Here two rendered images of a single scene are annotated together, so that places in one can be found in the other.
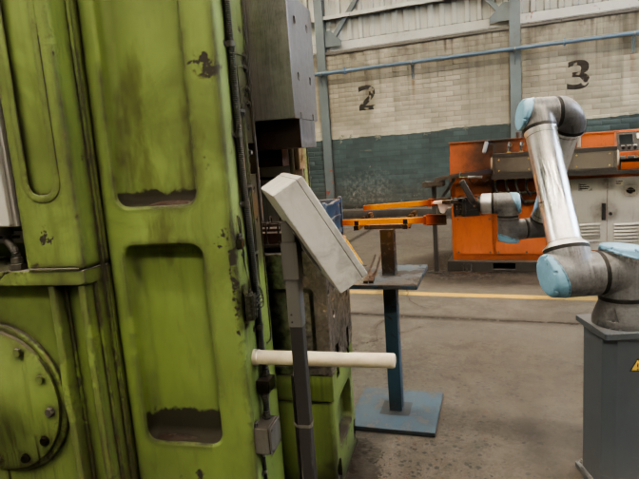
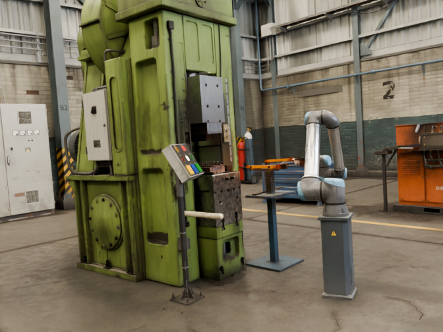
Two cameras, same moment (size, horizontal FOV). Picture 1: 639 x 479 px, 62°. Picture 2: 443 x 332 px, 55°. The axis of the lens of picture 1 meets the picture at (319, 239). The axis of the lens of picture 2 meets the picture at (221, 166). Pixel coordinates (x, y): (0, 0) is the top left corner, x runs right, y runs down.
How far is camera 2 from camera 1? 2.12 m
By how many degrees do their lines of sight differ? 25
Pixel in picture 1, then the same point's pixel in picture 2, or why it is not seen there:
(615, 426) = (325, 261)
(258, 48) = (191, 97)
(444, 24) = not seen: outside the picture
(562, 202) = (310, 159)
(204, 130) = (163, 128)
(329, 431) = (215, 251)
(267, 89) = (194, 111)
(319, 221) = (175, 159)
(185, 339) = (160, 205)
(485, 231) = (419, 186)
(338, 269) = (180, 174)
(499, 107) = not seen: outside the picture
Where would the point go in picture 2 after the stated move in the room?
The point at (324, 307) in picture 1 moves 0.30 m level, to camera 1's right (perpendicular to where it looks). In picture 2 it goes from (213, 198) to (246, 198)
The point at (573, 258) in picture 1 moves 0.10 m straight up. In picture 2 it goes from (306, 183) to (306, 169)
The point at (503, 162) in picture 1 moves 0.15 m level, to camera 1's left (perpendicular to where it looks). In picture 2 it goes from (427, 138) to (414, 139)
